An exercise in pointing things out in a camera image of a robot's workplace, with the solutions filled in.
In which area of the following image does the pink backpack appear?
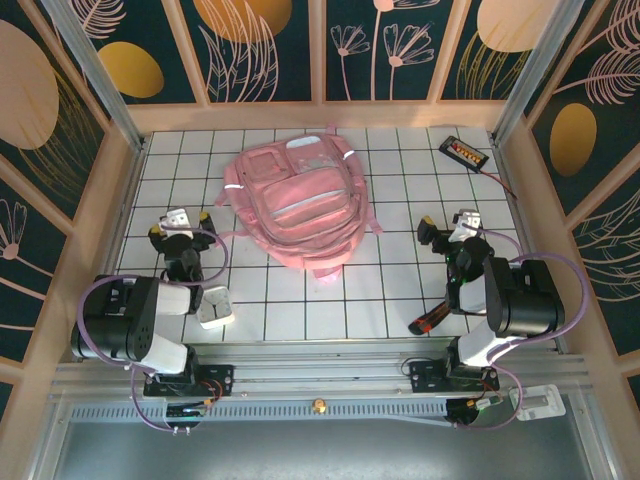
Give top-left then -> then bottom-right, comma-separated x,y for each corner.
214,124 -> 385,281

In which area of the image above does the white square alarm clock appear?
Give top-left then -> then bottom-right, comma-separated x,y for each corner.
195,284 -> 235,330

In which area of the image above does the black battery charger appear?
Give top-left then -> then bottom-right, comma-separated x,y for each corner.
438,134 -> 490,171

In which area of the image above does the small white plastic box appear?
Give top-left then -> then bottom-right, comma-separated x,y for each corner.
509,383 -> 567,422

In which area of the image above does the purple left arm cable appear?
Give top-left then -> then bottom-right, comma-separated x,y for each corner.
77,227 -> 231,434

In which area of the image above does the thin red wire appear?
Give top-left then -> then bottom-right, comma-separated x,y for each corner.
479,167 -> 519,201

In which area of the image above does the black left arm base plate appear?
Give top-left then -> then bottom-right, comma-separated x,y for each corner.
143,363 -> 235,399

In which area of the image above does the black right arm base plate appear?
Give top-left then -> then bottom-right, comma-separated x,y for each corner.
408,359 -> 500,396

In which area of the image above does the black controller board with wires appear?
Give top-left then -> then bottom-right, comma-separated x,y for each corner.
446,397 -> 503,430
164,397 -> 217,434

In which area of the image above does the aluminium frame post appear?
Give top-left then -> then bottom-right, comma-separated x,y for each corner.
489,0 -> 586,146
39,0 -> 149,154

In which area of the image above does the aluminium mounting rail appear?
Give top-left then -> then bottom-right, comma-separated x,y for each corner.
49,339 -> 591,401

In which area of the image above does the grey slotted cable duct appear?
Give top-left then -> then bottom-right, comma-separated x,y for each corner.
69,397 -> 454,429

